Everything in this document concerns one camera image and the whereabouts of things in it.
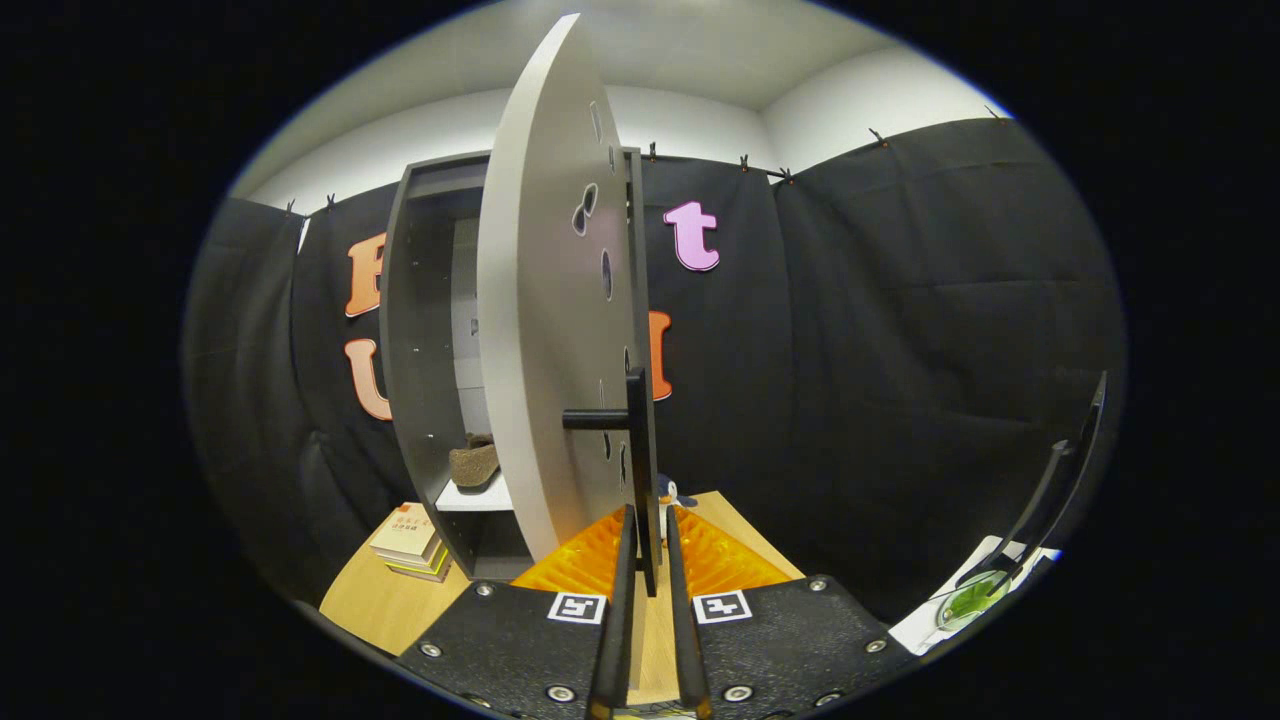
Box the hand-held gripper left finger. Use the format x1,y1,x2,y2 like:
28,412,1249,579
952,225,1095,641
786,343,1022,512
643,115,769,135
395,503,641,720

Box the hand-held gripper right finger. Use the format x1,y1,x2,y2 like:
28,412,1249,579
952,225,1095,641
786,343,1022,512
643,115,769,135
665,505,916,720

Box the black door handle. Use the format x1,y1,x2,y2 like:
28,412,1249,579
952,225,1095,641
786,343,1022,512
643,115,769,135
562,367,661,598

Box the brown fuzzy shoe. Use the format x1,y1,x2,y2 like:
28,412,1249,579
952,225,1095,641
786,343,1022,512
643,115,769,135
448,432,501,491

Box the dark grey shoe cabinet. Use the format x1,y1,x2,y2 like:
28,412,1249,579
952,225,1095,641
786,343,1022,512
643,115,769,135
380,148,651,583

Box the stack of books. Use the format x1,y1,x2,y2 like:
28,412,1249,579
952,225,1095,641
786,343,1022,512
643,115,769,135
369,502,453,584

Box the green item in clear dish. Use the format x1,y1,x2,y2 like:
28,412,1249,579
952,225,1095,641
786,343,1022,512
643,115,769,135
935,570,1013,631

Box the black backdrop cloth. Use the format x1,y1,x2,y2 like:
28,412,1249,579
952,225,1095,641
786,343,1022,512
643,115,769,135
183,118,1129,626

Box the black folding stand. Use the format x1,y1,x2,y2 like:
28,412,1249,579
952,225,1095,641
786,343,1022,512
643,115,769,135
955,370,1109,591

